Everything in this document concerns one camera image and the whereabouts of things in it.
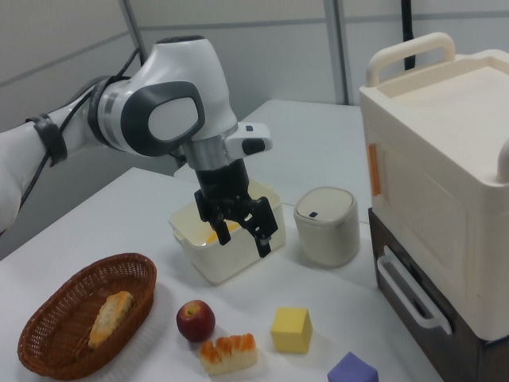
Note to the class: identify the yellow foam cube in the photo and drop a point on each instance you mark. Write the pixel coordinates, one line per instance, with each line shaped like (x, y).
(290, 330)

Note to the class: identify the red apple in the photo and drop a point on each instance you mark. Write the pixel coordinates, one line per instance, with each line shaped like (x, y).
(195, 320)

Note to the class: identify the long baked bread loaf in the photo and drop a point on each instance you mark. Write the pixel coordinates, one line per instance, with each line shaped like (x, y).
(111, 318)

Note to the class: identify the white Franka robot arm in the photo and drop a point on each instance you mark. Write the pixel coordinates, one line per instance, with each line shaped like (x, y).
(179, 71)

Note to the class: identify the purple foam cube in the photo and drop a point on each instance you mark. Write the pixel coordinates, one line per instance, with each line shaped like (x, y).
(352, 370)

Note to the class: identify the brown wicker basket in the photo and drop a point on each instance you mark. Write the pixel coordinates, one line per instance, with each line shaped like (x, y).
(51, 318)

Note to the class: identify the cream toy cabinet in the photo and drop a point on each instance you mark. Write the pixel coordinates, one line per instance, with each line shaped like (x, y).
(437, 159)

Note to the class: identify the dark brown drawer base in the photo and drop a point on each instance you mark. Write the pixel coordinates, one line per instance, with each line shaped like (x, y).
(489, 358)

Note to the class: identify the black vertical pole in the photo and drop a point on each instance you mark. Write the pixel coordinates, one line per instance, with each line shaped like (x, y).
(409, 32)

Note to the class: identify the bread with orange topping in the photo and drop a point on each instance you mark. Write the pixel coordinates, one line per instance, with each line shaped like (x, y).
(228, 354)

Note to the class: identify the white plastic storage box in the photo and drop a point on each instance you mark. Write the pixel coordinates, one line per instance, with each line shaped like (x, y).
(222, 262)

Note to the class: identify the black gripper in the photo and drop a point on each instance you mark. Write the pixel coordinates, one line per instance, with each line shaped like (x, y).
(222, 181)

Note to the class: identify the small cream lidded bin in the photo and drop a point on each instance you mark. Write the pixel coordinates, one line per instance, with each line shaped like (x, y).
(326, 231)

